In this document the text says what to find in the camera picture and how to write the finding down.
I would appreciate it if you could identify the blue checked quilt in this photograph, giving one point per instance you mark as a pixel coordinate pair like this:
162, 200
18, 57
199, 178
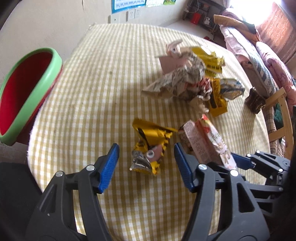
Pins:
261, 67

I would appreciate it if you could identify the brown snack wrapper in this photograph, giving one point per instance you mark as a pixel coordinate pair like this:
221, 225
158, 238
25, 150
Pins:
254, 102

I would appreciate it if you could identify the pink patterned curtain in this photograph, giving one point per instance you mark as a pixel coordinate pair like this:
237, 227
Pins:
277, 25

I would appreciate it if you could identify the white wall socket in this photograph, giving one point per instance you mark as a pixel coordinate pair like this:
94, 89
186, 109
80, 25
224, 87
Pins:
113, 18
137, 12
130, 14

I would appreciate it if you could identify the green chart wall poster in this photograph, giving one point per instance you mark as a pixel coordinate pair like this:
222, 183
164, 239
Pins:
169, 1

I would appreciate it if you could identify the checked chair cushion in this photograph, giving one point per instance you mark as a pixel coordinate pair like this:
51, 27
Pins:
270, 125

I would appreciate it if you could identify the yellow black lettered wrapper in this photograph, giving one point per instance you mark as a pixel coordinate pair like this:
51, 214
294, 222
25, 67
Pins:
217, 104

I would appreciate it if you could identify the blue lettered wall poster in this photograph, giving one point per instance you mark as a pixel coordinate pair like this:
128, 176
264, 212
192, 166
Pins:
127, 5

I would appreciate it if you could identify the pink bedding roll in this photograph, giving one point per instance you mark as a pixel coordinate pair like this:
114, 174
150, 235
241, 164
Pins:
230, 12

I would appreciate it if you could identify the small red bin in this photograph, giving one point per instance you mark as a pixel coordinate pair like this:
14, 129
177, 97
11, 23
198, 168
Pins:
196, 18

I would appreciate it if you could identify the crumpled silver printed wrapper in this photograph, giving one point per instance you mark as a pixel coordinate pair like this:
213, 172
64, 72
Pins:
180, 81

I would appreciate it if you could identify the wooden chair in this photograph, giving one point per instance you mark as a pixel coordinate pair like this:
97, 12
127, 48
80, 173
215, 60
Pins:
284, 111

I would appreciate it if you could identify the pink white snack wrapper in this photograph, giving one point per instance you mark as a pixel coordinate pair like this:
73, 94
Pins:
203, 143

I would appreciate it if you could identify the pink floral blanket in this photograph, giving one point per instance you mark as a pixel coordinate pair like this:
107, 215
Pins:
279, 67

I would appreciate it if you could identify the orange blanket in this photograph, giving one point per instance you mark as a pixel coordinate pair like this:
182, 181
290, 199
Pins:
229, 22

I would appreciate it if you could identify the yellow striped foil wrapper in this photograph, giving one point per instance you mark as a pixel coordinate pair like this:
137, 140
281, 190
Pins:
150, 134

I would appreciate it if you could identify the torn yellow packet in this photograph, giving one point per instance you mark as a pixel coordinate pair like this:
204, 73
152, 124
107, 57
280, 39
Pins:
208, 62

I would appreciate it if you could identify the pale pink paper wrapper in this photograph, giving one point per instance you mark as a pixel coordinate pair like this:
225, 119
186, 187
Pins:
173, 62

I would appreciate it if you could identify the red slipper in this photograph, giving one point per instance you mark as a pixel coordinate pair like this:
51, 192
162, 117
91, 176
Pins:
206, 37

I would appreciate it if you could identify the white chart wall poster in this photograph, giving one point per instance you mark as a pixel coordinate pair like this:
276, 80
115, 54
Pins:
152, 2

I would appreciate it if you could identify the bright window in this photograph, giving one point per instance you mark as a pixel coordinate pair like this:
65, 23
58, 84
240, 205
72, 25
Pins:
249, 7

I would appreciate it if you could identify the red white crumpled wrapper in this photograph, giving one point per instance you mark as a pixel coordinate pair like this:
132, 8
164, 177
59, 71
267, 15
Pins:
204, 87

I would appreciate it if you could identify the dark garment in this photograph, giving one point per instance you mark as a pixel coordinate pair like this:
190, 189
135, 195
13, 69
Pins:
248, 25

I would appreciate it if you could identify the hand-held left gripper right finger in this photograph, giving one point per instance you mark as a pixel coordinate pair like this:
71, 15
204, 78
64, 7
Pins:
185, 171

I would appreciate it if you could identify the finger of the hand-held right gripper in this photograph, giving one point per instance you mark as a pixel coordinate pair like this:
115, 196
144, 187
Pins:
266, 187
241, 160

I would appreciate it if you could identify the silver blue foil wrapper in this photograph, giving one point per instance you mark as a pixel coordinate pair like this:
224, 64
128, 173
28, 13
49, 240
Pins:
231, 88

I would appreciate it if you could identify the bed with pink sheet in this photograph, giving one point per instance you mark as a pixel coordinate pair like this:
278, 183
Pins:
233, 44

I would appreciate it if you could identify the dark desk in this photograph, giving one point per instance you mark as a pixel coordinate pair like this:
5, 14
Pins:
208, 9

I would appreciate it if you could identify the green rimmed red trash bin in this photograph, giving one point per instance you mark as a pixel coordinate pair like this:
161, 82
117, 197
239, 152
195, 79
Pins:
23, 92

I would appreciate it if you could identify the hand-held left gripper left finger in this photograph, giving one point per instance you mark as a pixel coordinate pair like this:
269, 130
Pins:
108, 169

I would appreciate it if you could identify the yellow checked tablecloth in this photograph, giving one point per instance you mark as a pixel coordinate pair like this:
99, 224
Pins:
104, 81

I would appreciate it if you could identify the green cloth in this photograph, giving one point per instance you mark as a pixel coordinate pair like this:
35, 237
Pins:
279, 115

